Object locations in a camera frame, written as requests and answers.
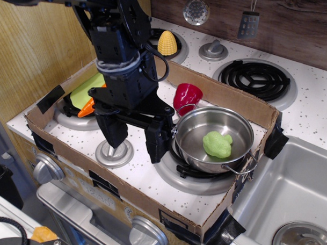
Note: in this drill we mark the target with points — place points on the silver sink drain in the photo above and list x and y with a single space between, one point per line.
300 233

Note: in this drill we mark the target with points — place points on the light green plate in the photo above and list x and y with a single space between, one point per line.
79 97

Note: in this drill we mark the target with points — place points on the silver stovetop knob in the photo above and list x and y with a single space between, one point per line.
213 51
113 158

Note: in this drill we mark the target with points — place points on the front right burner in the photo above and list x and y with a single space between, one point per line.
176 172

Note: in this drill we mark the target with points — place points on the left oven dial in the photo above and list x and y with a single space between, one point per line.
46 170

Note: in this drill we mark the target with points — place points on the silver front stovetop knob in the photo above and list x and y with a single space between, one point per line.
113 158

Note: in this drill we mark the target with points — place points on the brown cardboard fence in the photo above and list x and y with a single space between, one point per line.
136 188

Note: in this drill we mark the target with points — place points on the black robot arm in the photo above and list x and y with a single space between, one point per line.
120 32

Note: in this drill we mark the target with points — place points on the silver sink basin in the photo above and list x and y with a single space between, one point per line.
291 187

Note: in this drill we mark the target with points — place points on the right oven dial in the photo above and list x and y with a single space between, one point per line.
144 232

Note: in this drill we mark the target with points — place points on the green toy broccoli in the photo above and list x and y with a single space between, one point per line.
218 145

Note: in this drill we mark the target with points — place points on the silver back stovetop knob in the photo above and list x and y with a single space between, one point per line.
213 51

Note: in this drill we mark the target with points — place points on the yellow cloth scrap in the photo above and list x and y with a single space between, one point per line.
43 234

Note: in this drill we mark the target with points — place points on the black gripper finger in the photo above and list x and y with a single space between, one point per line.
115 131
158 138

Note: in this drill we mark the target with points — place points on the silver oven door handle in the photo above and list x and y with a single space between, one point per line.
85 223

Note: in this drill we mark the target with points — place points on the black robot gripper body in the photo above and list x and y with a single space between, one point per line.
131 92

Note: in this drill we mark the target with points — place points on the red toy pepper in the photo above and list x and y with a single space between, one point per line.
186 97

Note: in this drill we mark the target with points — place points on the oven dial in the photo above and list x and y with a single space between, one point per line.
46 170
144 232

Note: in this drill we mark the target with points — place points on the hanging grey spatula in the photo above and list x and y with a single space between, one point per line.
249 23

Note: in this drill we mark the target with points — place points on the stainless steel pan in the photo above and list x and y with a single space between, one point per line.
194 125

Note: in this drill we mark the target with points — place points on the yellow toy corn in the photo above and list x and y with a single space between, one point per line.
167 44

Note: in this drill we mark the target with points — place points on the front left burner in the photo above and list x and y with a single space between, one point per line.
67 115

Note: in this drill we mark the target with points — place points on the hanging silver strainer ladle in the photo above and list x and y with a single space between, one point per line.
196 12

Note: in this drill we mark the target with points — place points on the back right burner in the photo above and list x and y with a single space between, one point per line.
263 79

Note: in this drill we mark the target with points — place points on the orange toy carrot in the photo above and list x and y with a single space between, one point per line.
87 109

